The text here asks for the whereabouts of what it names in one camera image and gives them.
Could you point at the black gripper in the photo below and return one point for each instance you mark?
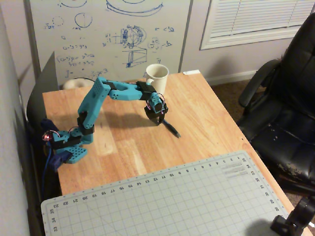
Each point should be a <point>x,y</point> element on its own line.
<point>153,115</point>

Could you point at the black ballpoint pen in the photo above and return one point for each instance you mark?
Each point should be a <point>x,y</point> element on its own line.
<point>172,129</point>

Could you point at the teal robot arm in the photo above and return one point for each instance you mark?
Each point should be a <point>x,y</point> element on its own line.
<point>96,98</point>

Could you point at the white ceramic mug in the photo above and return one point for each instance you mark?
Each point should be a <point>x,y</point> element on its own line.
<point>160,78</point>

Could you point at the small white plastic piece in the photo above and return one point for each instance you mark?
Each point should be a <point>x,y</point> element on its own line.
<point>191,72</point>

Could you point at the grey gridded cutting mat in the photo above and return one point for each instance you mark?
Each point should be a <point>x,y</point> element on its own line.
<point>160,204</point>

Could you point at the white round spool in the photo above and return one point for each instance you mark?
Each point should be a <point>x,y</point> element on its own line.
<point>73,84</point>

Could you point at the whiteboard with blue drawings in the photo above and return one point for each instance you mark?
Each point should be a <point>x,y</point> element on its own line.
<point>110,32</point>

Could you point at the dark blue table clamp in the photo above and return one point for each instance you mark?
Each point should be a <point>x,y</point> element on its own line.
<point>57,161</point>

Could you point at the dark grey flat panel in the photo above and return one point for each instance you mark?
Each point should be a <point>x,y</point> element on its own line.
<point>45,81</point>

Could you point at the black leather office chair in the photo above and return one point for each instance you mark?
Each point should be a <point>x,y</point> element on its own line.
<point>290,103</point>

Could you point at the white window blinds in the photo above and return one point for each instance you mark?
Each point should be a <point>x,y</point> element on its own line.
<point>258,19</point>

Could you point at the black camera stand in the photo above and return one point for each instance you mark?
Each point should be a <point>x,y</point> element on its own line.
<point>295,218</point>

